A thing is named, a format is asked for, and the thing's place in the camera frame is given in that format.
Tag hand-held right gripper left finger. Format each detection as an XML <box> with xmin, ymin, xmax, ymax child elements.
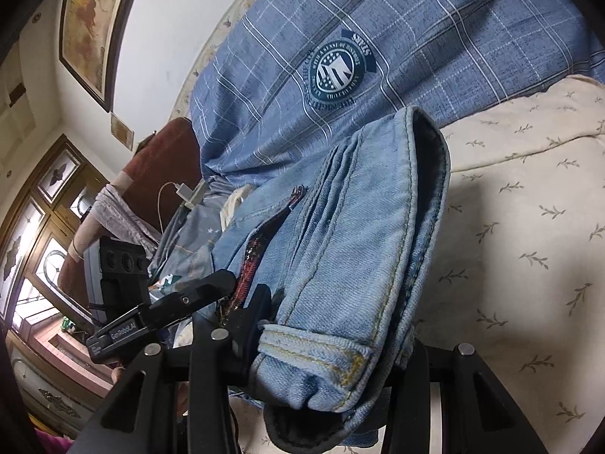
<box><xmin>78</xmin><ymin>284</ymin><xmax>274</xmax><ymax>454</ymax></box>

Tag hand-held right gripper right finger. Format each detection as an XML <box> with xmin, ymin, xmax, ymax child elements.
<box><xmin>378</xmin><ymin>338</ymin><xmax>549</xmax><ymax>454</ymax></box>

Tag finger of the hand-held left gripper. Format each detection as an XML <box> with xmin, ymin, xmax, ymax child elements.
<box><xmin>142</xmin><ymin>269</ymin><xmax>236</xmax><ymax>329</ymax></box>

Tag light blue denim pants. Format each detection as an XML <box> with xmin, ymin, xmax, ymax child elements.
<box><xmin>213</xmin><ymin>104</ymin><xmax>452</xmax><ymax>454</ymax></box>

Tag person's left hand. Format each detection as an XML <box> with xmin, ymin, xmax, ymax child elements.
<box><xmin>112</xmin><ymin>365</ymin><xmax>191</xmax><ymax>438</ymax></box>

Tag grey patterned garment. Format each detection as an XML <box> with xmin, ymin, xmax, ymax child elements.
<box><xmin>149</xmin><ymin>177</ymin><xmax>251</xmax><ymax>303</ymax></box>

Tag grey striped cloth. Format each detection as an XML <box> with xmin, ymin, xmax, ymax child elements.
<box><xmin>71</xmin><ymin>184</ymin><xmax>164</xmax><ymax>266</ymax></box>

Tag wooden glass-door cabinet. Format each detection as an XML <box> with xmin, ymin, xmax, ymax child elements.
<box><xmin>0</xmin><ymin>135</ymin><xmax>112</xmax><ymax>336</ymax></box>

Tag white power strip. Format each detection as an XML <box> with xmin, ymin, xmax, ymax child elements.
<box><xmin>186</xmin><ymin>179</ymin><xmax>209</xmax><ymax>209</ymax></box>

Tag white ornate dresser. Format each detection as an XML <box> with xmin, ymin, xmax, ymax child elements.
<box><xmin>7</xmin><ymin>331</ymin><xmax>114</xmax><ymax>436</ymax></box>

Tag brown headboard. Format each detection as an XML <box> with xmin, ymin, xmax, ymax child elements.
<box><xmin>61</xmin><ymin>118</ymin><xmax>204</xmax><ymax>303</ymax></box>

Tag pink garment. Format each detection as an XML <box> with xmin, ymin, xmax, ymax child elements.
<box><xmin>35</xmin><ymin>428</ymin><xmax>74</xmax><ymax>454</ymax></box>

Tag cream leaf-print bedsheet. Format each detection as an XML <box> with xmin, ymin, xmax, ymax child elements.
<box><xmin>168</xmin><ymin>0</ymin><xmax>605</xmax><ymax>454</ymax></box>

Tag blue plaid shirt with badge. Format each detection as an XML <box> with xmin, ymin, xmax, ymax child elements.
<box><xmin>189</xmin><ymin>0</ymin><xmax>605</xmax><ymax>209</ymax></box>

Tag white charging cable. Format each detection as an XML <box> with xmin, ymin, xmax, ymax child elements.
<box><xmin>157</xmin><ymin>180</ymin><xmax>183</xmax><ymax>237</ymax></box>

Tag small wall plaque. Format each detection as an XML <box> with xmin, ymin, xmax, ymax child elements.
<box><xmin>110</xmin><ymin>112</ymin><xmax>136</xmax><ymax>151</ymax></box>

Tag framed wall picture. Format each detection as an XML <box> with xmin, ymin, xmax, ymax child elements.
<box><xmin>59</xmin><ymin>0</ymin><xmax>152</xmax><ymax>112</ymax></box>

